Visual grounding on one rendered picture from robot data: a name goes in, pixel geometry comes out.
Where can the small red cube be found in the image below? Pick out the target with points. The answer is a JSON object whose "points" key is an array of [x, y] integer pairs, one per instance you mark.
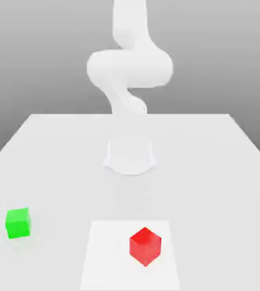
{"points": [[145, 247]]}

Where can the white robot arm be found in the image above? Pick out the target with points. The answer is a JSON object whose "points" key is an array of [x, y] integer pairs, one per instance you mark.
{"points": [[130, 68]]}

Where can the small green cube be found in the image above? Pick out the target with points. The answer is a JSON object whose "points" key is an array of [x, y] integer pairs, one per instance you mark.
{"points": [[18, 224]]}

